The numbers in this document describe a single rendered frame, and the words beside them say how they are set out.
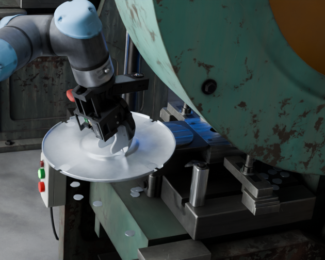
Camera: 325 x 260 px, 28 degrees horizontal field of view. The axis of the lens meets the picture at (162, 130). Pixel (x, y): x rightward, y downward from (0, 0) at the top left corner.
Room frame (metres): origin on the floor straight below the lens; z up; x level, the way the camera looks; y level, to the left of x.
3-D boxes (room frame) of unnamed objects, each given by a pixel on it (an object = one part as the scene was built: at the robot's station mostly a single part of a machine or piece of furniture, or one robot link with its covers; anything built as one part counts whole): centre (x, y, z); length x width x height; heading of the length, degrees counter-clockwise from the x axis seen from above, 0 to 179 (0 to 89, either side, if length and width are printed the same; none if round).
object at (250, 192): (1.24, -0.20, 0.76); 0.17 x 0.06 x 0.10; 26
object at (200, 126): (1.39, -0.12, 0.76); 0.15 x 0.09 x 0.05; 26
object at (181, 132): (1.31, 0.03, 0.72); 0.25 x 0.14 x 0.14; 116
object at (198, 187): (1.18, -0.09, 0.75); 0.03 x 0.03 x 0.10; 26
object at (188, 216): (1.39, -0.13, 0.68); 0.45 x 0.30 x 0.06; 26
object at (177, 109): (1.54, -0.05, 0.76); 0.17 x 0.06 x 0.10; 26
